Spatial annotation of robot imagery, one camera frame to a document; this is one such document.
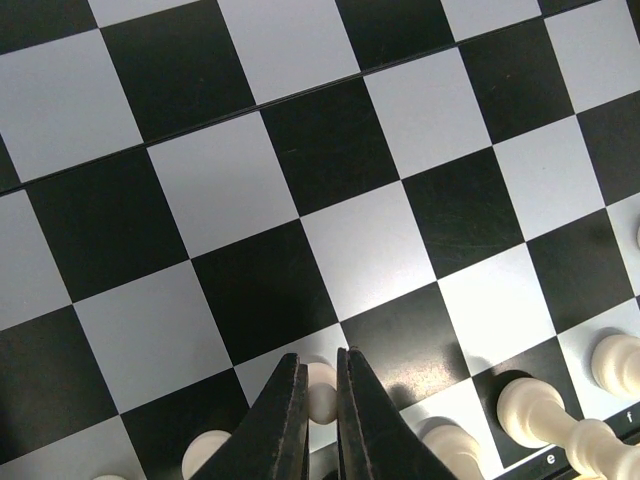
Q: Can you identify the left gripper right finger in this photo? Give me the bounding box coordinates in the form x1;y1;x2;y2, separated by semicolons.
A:
336;348;455;479

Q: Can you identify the eleventh white chess pawn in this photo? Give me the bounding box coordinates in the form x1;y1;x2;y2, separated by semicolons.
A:
307;362;337;425

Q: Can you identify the white chess piece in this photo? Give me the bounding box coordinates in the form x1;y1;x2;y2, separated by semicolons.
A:
496;377;639;479
181;430;231;480
591;334;639;399
419;417;485;480

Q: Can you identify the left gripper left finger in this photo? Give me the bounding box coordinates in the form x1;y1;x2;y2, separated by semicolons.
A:
197;353;309;479

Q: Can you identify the black silver chessboard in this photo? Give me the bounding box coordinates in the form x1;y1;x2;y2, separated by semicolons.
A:
1;1;639;479

